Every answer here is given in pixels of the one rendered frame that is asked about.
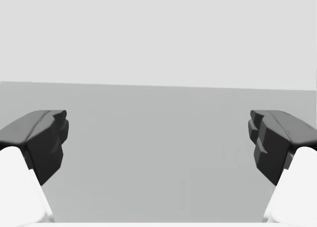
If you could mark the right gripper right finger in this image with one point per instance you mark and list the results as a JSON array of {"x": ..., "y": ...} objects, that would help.
[{"x": 272, "y": 150}]

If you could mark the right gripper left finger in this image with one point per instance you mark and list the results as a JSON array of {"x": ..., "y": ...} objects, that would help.
[{"x": 42, "y": 147}]

